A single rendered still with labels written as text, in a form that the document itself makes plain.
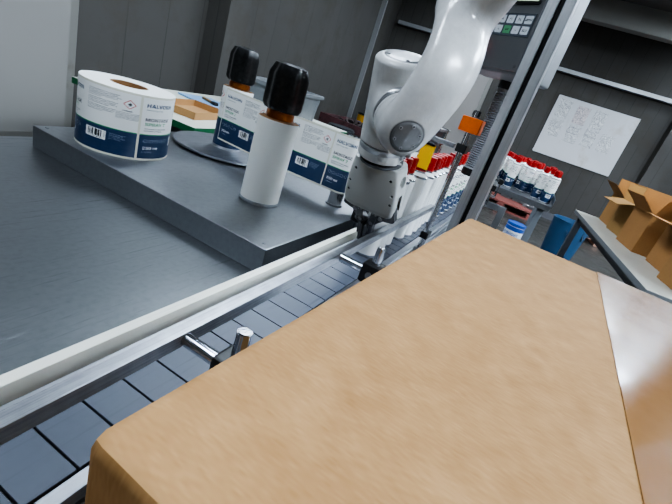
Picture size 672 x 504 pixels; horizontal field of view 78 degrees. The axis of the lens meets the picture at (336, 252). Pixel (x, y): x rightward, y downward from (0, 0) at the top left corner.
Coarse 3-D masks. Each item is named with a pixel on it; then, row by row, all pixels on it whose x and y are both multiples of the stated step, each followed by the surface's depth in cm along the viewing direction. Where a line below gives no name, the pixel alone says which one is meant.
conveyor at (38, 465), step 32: (352, 256) 83; (384, 256) 88; (320, 288) 66; (256, 320) 53; (288, 320) 55; (128, 384) 38; (160, 384) 39; (64, 416) 33; (96, 416) 34; (128, 416) 35; (0, 448) 30; (32, 448) 30; (64, 448) 31; (0, 480) 28; (32, 480) 28; (64, 480) 29
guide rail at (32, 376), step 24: (336, 240) 78; (288, 264) 64; (216, 288) 50; (240, 288) 54; (168, 312) 44; (192, 312) 47; (96, 336) 37; (120, 336) 39; (144, 336) 42; (48, 360) 33; (72, 360) 35; (96, 360) 37; (0, 384) 30; (24, 384) 32
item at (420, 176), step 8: (416, 168) 95; (416, 176) 95; (424, 176) 96; (416, 184) 96; (424, 184) 97; (416, 192) 96; (408, 200) 97; (416, 200) 98; (408, 208) 98; (408, 224) 101; (400, 232) 100
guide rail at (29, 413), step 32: (256, 288) 44; (288, 288) 49; (192, 320) 36; (224, 320) 39; (128, 352) 30; (160, 352) 32; (64, 384) 26; (96, 384) 28; (0, 416) 23; (32, 416) 24
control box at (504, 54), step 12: (588, 0) 75; (516, 12) 77; (528, 12) 75; (540, 12) 73; (576, 12) 75; (576, 24) 76; (492, 36) 81; (504, 36) 79; (528, 36) 74; (564, 36) 76; (492, 48) 81; (504, 48) 78; (516, 48) 76; (564, 48) 78; (492, 60) 81; (504, 60) 78; (516, 60) 76; (552, 60) 78; (480, 72) 89; (492, 72) 83; (504, 72) 79; (552, 72) 79; (540, 84) 80
